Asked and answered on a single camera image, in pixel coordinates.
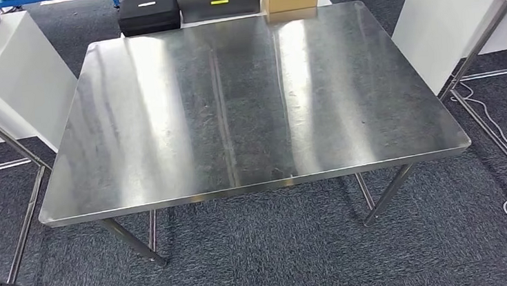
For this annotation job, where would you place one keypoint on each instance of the stainless steel workbench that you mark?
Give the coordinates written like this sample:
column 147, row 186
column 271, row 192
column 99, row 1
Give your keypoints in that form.
column 250, row 105

